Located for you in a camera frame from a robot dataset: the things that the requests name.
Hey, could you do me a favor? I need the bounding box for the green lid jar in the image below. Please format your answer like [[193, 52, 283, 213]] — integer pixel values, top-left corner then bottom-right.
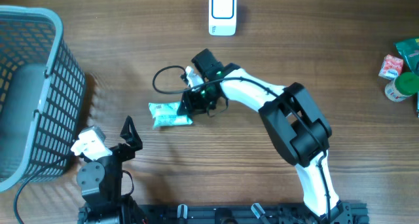
[[384, 72, 418, 102]]

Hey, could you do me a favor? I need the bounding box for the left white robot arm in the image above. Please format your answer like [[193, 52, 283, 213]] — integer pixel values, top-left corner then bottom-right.
[[77, 142, 148, 224]]

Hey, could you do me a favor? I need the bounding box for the left black camera cable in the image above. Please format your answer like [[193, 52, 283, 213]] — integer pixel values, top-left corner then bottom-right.
[[12, 155, 78, 224]]

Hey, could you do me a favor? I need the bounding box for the black camera cable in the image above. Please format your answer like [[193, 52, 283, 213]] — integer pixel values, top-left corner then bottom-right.
[[152, 65, 331, 218], [12, 155, 78, 224]]

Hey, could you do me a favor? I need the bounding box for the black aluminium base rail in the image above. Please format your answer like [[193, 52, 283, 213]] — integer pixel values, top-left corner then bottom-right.
[[139, 202, 370, 224]]

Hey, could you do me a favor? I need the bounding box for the teal tissue pack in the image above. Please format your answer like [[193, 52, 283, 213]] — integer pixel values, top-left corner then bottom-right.
[[149, 102, 192, 128]]

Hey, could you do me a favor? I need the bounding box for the red tissue pack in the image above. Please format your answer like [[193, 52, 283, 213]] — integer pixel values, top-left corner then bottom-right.
[[378, 54, 404, 81]]

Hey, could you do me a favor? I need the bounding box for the grey plastic shopping basket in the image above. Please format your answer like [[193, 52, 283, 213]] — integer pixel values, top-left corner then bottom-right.
[[1, 5, 86, 191]]

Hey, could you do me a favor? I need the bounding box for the small green white packet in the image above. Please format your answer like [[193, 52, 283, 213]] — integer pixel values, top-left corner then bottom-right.
[[416, 93, 419, 118]]

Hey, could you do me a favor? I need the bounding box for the green white packaged product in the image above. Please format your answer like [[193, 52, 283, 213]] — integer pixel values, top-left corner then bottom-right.
[[395, 37, 418, 75]]

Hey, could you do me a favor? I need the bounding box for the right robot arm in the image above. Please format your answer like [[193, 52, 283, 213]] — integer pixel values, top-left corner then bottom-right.
[[175, 48, 352, 223]]

